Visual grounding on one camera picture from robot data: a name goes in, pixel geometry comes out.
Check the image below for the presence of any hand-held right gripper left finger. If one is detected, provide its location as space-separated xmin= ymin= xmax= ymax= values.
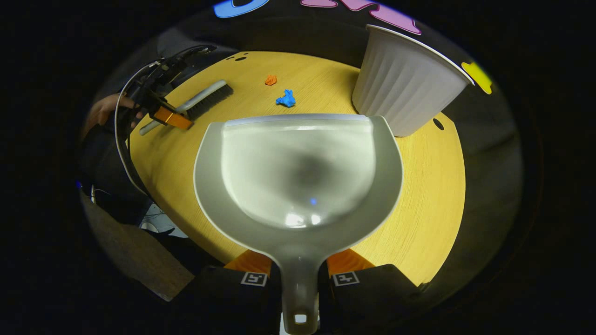
xmin=177 ymin=249 xmax=284 ymax=335

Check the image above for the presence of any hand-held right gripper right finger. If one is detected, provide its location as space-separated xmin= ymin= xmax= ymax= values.
xmin=318 ymin=248 xmax=424 ymax=335

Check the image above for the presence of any blue paper scrap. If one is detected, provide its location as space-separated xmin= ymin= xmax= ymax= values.
xmin=275 ymin=89 xmax=297 ymax=108

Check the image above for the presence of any grey plastic dustpan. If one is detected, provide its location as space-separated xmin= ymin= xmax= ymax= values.
xmin=193 ymin=113 xmax=404 ymax=335

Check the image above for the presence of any white ribbed garbage bin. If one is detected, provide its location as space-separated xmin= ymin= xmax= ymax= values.
xmin=352 ymin=24 xmax=475 ymax=137

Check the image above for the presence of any wooden desktop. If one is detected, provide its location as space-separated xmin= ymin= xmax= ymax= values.
xmin=129 ymin=50 xmax=466 ymax=287

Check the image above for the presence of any white cable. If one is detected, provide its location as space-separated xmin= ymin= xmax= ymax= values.
xmin=114 ymin=60 xmax=163 ymax=196

